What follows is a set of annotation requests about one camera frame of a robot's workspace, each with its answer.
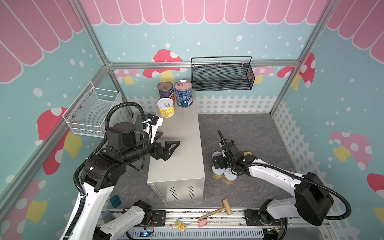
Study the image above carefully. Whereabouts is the small yellow can white lid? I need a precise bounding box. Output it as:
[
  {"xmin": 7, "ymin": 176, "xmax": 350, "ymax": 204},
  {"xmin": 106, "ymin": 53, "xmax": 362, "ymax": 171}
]
[
  {"xmin": 212, "ymin": 165, "xmax": 226, "ymax": 179},
  {"xmin": 224, "ymin": 168, "xmax": 238, "ymax": 185},
  {"xmin": 212, "ymin": 151, "xmax": 223, "ymax": 159},
  {"xmin": 157, "ymin": 98, "xmax": 175, "ymax": 118}
]

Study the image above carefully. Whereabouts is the dark blue tomato can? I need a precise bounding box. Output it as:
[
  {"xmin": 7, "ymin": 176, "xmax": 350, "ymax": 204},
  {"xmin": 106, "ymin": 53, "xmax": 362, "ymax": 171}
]
[{"xmin": 157, "ymin": 82, "xmax": 175, "ymax": 104}]

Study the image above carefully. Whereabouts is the blue soup can pink lid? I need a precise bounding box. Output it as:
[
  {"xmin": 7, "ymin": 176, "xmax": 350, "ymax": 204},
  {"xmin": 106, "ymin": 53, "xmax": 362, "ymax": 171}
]
[{"xmin": 174, "ymin": 80, "xmax": 193, "ymax": 108}]

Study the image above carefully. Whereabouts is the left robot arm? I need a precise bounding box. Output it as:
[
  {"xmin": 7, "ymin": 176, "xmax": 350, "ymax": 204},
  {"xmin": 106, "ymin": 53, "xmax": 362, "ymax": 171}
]
[{"xmin": 61, "ymin": 102, "xmax": 180, "ymax": 240}]

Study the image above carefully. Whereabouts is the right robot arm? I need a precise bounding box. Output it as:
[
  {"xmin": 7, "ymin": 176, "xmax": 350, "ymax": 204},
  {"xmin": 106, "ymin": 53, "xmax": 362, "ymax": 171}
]
[{"xmin": 212, "ymin": 140, "xmax": 352, "ymax": 226}]

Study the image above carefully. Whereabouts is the grey metal counter cabinet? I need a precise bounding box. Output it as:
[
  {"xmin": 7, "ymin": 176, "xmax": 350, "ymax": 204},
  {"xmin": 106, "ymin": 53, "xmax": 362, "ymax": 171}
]
[{"xmin": 147, "ymin": 103, "xmax": 205, "ymax": 205}]

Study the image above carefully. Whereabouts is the wooden toy mallet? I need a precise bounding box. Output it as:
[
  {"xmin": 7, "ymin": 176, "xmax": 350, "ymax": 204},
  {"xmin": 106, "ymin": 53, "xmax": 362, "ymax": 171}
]
[{"xmin": 198, "ymin": 199, "xmax": 233, "ymax": 221}]

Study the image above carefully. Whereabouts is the teal sponge block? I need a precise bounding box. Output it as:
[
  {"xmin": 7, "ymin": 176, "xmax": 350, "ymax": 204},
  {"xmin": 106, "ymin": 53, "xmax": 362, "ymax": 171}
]
[{"xmin": 110, "ymin": 195, "xmax": 122, "ymax": 209}]

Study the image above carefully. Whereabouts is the pink pig toy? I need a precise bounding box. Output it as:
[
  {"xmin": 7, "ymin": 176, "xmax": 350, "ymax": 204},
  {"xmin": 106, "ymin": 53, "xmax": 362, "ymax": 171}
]
[{"xmin": 199, "ymin": 219, "xmax": 208, "ymax": 228}]

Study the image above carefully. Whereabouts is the yellow toy block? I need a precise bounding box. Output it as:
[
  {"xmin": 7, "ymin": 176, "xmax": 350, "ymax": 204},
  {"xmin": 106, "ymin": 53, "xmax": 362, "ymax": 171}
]
[{"xmin": 174, "ymin": 220, "xmax": 188, "ymax": 232}]

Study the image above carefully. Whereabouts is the green circuit board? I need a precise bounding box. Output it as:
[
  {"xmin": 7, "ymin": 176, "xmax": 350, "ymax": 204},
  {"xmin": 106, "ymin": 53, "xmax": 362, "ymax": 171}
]
[{"xmin": 139, "ymin": 230, "xmax": 154, "ymax": 238}]

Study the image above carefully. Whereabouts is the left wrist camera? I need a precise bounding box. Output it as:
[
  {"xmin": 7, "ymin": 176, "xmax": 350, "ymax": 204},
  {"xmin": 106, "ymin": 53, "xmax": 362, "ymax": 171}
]
[{"xmin": 142, "ymin": 114, "xmax": 164, "ymax": 144}]

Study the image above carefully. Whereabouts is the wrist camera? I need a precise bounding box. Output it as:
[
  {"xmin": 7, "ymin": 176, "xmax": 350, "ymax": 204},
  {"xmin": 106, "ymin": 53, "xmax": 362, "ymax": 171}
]
[
  {"xmin": 219, "ymin": 139, "xmax": 229, "ymax": 158},
  {"xmin": 142, "ymin": 114, "xmax": 164, "ymax": 144}
]

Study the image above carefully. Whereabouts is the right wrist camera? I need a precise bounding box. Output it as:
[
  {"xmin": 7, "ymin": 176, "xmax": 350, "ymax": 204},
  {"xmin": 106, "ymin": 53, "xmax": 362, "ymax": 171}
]
[{"xmin": 219, "ymin": 139, "xmax": 229, "ymax": 158}]

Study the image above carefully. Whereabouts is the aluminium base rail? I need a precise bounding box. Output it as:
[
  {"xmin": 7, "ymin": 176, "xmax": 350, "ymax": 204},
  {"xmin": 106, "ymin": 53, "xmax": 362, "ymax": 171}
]
[{"xmin": 114, "ymin": 208, "xmax": 337, "ymax": 240}]

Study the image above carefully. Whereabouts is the white mesh wall basket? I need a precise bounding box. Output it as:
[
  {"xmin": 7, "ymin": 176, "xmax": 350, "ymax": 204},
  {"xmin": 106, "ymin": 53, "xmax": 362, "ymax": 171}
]
[{"xmin": 63, "ymin": 82, "xmax": 122, "ymax": 138}]

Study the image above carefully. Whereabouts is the black mesh wall basket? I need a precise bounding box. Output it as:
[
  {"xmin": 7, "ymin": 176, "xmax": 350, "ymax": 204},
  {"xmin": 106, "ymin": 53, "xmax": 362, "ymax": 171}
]
[{"xmin": 191, "ymin": 56, "xmax": 255, "ymax": 91}]

